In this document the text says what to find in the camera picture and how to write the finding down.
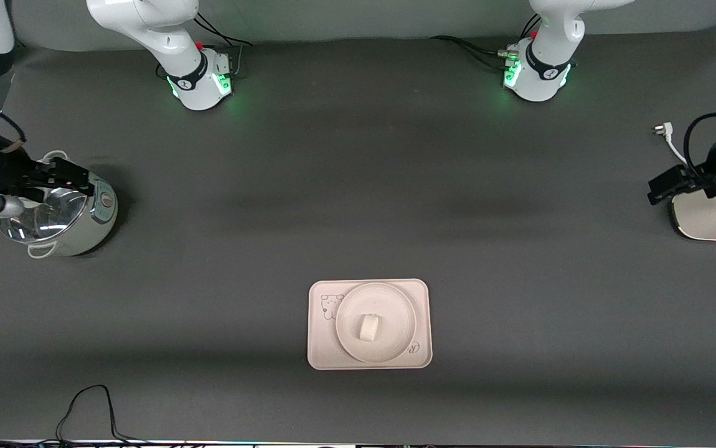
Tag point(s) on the pale electric cooking pot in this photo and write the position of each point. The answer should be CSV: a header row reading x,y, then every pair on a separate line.
x,y
93,224

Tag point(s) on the round cream plate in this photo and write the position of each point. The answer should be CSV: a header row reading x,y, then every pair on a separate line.
x,y
389,311

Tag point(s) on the white steamed bun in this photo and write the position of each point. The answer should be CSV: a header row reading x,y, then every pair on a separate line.
x,y
369,328

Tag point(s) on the cream tray with rabbit print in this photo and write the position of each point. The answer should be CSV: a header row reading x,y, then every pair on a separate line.
x,y
320,348

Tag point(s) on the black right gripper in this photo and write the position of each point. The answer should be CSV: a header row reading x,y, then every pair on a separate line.
x,y
8,170

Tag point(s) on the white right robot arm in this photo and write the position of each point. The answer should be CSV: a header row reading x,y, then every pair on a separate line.
x,y
171,37

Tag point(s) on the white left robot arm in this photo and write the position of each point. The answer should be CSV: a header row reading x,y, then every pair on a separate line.
x,y
548,37

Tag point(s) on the white rounded countertop appliance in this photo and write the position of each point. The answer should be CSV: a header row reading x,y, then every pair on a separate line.
x,y
703,218

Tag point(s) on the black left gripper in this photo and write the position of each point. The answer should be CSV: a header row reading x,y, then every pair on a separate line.
x,y
714,159

